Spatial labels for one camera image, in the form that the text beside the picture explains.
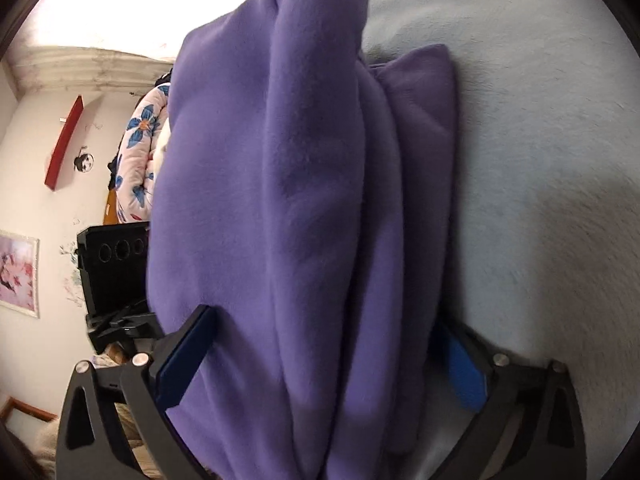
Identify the red wall shelf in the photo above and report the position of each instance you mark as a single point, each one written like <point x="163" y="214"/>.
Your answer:
<point x="62" y="145"/>

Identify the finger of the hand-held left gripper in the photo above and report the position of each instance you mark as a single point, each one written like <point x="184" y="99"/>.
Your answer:
<point x="130" y="327"/>

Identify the floral sheer curtain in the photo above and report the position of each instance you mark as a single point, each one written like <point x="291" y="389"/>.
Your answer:
<point x="75" y="67"/>

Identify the purple zip hoodie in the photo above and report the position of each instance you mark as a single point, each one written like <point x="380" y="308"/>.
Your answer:
<point x="300" y="210"/>

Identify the wooden headboard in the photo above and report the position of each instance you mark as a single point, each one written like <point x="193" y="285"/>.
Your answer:
<point x="111" y="209"/>

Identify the cream knit sweater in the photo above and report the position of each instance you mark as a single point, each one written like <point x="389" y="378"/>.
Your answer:
<point x="45" y="442"/>

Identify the face wall sticker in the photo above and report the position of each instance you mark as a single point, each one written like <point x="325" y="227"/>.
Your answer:
<point x="84" y="161"/>

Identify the floral pink quilt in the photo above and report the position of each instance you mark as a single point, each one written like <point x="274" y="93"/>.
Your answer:
<point x="137" y="160"/>

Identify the black clothing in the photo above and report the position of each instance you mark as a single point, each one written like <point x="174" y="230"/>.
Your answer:
<point x="164" y="80"/>

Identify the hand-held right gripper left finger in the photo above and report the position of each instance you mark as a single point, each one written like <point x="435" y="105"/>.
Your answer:
<point x="182" y="360"/>

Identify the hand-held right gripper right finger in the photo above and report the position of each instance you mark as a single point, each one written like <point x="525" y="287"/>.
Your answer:
<point x="465" y="370"/>

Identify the grey-blue bed blanket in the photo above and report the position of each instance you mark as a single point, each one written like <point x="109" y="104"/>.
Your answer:
<point x="525" y="160"/>

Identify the framed flower picture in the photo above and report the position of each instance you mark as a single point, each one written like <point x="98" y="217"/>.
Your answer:
<point x="17" y="272"/>

